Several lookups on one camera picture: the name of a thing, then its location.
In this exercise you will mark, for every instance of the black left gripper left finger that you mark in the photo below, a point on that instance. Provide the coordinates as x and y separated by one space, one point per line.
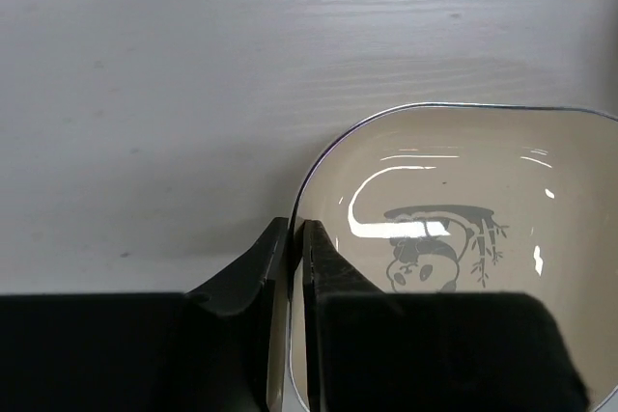
218 347

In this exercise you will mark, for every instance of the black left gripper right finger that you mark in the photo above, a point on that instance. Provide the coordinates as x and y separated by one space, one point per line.
369 350

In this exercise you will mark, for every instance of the cream plate front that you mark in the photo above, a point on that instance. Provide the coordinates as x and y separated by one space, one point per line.
435 197

